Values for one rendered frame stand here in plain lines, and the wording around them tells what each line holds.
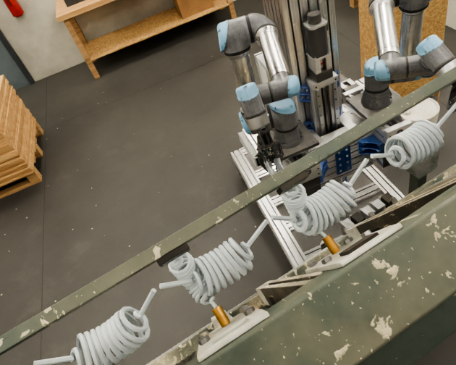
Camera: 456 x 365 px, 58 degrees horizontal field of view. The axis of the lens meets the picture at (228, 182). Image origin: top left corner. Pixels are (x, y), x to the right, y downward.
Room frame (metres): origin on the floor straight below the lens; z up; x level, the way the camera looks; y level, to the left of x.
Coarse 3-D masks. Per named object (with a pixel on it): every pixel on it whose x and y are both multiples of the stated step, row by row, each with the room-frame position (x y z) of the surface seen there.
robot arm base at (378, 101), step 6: (366, 90) 1.62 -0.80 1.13; (384, 90) 1.57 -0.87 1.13; (366, 96) 1.61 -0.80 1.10; (372, 96) 1.58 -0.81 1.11; (378, 96) 1.57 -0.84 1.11; (384, 96) 1.56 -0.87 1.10; (390, 96) 1.59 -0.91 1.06; (366, 102) 1.60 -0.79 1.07; (372, 102) 1.58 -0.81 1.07; (378, 102) 1.56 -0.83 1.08; (384, 102) 1.55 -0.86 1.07; (390, 102) 1.56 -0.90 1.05; (366, 108) 1.60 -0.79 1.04; (372, 108) 1.57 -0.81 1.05; (378, 108) 1.56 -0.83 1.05; (384, 108) 1.55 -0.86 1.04
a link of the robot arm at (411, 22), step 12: (396, 0) 1.47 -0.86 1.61; (408, 0) 1.46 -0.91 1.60; (420, 0) 1.44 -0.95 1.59; (432, 0) 1.45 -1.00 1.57; (408, 12) 1.47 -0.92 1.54; (420, 12) 1.46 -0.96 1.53; (408, 24) 1.49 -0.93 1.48; (420, 24) 1.48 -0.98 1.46; (408, 36) 1.50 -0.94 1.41; (420, 36) 1.50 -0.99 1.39; (408, 48) 1.51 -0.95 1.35
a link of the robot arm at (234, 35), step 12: (228, 24) 1.64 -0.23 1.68; (240, 24) 1.62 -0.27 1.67; (228, 36) 1.61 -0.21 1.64; (240, 36) 1.60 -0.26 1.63; (252, 36) 1.59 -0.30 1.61; (228, 48) 1.62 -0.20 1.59; (240, 48) 1.60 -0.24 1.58; (240, 60) 1.61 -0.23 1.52; (240, 72) 1.60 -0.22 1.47; (252, 72) 1.61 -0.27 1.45; (240, 84) 1.60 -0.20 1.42; (240, 108) 1.63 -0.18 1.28; (240, 120) 1.59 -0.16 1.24
